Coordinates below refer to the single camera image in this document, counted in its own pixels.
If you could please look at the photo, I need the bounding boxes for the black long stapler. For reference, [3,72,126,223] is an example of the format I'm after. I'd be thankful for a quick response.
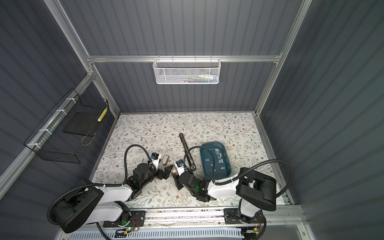
[179,133,197,171]

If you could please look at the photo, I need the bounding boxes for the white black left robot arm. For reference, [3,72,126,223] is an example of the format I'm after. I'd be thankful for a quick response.
[47,163,172,233]

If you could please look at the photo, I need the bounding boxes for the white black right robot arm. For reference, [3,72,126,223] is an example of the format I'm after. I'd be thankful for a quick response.
[179,168,277,218]

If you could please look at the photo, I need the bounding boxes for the teal plastic tray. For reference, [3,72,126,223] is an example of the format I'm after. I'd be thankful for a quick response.
[200,142,232,180]

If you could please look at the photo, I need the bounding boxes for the yellow marker pen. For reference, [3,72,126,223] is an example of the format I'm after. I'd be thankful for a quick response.
[97,108,108,122]

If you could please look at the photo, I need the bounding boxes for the black foam pad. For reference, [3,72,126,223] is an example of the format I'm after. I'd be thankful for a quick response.
[63,113,101,137]

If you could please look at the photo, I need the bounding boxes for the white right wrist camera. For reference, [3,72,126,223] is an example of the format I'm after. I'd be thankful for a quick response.
[174,160,185,176]

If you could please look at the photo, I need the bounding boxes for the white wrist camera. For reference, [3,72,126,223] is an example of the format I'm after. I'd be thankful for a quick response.
[150,153,162,171]
[174,160,185,176]

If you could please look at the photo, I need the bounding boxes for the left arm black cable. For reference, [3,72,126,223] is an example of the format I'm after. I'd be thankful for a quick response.
[46,143,152,240]

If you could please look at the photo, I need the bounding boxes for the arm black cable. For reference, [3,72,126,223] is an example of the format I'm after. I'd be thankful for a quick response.
[182,145,294,199]
[46,143,152,240]

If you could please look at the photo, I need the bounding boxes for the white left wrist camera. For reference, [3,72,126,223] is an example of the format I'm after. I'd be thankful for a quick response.
[150,153,162,171]

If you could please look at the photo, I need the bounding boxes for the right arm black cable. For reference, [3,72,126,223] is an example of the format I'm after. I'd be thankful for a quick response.
[182,145,294,199]

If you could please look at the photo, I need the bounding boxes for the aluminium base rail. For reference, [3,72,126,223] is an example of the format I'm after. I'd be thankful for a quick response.
[61,206,262,230]

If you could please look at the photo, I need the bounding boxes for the black wire basket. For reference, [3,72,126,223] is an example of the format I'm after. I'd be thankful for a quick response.
[24,91,109,164]

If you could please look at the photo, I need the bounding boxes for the white wire mesh basket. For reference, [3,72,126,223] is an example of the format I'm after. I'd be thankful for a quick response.
[153,59,222,85]

